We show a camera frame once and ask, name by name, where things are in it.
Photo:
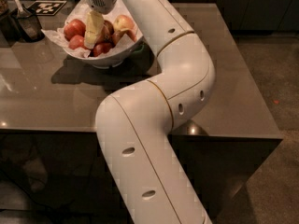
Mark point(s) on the white bowl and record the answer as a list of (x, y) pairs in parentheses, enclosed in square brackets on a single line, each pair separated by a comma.
[(118, 53)]

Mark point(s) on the dark jar at left edge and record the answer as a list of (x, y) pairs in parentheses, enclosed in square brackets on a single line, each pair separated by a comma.
[(8, 30)]

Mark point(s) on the yellow-red apple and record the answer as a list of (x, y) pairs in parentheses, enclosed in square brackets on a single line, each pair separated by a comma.
[(106, 33), (123, 22)]

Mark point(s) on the red apple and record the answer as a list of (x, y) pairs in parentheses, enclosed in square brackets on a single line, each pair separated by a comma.
[(74, 27), (77, 41), (101, 48)]

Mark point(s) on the red-yellow apple right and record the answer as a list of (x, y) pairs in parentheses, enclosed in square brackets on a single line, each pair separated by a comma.
[(118, 35)]

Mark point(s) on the black white fiducial marker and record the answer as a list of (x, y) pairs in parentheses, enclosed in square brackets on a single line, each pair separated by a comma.
[(46, 7)]

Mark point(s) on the black mesh cup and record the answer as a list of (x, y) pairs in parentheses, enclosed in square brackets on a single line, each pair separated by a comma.
[(28, 25)]

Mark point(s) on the red apple far left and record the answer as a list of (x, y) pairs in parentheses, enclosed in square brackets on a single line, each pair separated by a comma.
[(74, 27)]

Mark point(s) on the red apple front left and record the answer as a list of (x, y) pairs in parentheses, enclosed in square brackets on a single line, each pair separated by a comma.
[(77, 41)]

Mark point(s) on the red apple front center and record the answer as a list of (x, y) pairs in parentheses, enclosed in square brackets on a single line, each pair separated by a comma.
[(101, 48)]

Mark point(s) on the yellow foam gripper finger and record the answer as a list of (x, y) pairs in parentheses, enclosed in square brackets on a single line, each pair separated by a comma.
[(94, 26)]

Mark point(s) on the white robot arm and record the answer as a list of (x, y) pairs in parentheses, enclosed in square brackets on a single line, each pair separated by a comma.
[(132, 124)]

